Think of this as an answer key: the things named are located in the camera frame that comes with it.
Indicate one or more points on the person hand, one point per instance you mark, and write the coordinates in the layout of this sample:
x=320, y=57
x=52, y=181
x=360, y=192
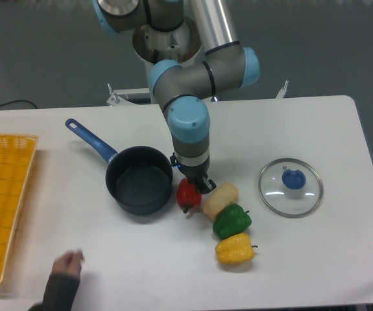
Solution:
x=69, y=263

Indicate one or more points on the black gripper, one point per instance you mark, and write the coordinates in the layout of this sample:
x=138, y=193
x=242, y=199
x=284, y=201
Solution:
x=197, y=173

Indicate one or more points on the glass lid blue knob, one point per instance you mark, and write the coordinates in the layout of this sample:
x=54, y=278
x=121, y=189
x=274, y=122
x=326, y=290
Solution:
x=290, y=188

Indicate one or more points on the white table bracket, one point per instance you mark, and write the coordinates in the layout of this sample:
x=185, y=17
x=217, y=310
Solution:
x=282, y=92

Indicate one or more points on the grey sleeved forearm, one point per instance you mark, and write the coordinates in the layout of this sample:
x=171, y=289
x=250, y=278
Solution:
x=59, y=294

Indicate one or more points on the yellow bell pepper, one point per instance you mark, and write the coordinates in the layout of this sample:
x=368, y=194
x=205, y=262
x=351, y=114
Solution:
x=236, y=249

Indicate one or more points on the red bell pepper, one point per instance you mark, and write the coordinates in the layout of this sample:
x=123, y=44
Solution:
x=187, y=195

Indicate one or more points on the beige bread loaf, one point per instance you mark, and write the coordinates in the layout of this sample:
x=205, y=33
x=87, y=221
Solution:
x=219, y=199

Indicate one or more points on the green bell pepper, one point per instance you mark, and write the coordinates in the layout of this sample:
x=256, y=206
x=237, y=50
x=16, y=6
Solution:
x=232, y=221

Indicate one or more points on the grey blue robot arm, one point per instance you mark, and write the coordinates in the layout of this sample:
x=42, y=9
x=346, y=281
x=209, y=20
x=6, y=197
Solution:
x=222, y=64

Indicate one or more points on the yellow woven basket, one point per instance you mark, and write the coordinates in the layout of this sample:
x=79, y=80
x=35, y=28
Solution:
x=16, y=156

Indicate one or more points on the dark pot blue handle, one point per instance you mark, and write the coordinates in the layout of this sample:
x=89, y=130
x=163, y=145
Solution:
x=138, y=178

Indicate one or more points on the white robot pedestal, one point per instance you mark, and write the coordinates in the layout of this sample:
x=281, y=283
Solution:
x=151, y=46

